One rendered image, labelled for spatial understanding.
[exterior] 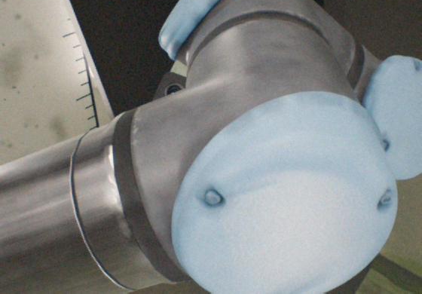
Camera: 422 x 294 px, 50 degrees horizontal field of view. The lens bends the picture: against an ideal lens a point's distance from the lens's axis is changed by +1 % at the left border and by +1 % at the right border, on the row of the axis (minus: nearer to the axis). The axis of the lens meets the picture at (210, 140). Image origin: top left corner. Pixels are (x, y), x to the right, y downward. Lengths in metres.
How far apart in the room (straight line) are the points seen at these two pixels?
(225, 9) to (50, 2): 1.34
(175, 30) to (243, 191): 0.15
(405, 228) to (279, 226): 1.94
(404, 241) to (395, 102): 1.79
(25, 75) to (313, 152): 1.48
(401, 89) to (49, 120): 1.48
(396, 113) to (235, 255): 0.19
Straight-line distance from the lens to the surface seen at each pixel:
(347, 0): 0.53
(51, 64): 1.64
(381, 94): 0.33
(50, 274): 0.22
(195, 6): 0.28
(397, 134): 0.34
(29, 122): 1.68
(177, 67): 0.63
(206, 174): 0.16
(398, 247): 2.12
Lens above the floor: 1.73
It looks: 37 degrees down
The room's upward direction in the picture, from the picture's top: straight up
